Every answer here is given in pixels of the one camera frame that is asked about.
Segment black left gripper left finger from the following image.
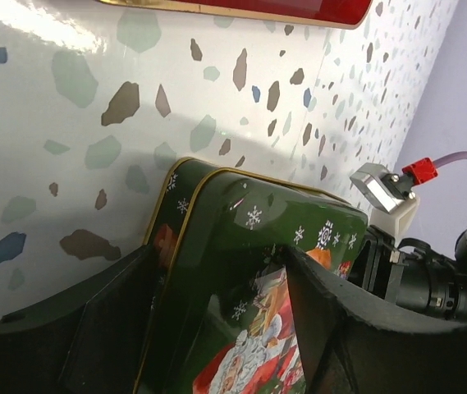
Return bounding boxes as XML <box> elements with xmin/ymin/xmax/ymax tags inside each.
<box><xmin>0</xmin><ymin>245</ymin><xmax>158</xmax><ymax>393</ymax></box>

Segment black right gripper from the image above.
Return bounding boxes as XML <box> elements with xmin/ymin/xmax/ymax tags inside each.
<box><xmin>348</xmin><ymin>226</ymin><xmax>467</xmax><ymax>320</ymax></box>

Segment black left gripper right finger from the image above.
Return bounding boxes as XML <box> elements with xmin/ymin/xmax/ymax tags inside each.
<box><xmin>284</xmin><ymin>246</ymin><xmax>467</xmax><ymax>393</ymax></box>

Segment gold tin lid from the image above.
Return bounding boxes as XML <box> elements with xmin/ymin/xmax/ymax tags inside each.
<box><xmin>145</xmin><ymin>166</ymin><xmax>368</xmax><ymax>393</ymax></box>

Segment green square cookie tin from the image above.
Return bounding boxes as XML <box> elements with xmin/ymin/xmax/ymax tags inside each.
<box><xmin>133</xmin><ymin>157</ymin><xmax>217</xmax><ymax>393</ymax></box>

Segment red tray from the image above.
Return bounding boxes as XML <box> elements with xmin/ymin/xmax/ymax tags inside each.
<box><xmin>105</xmin><ymin>0</ymin><xmax>372</xmax><ymax>30</ymax></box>

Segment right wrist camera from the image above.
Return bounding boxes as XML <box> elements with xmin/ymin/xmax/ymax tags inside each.
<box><xmin>350</xmin><ymin>158</ymin><xmax>437</xmax><ymax>244</ymax></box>

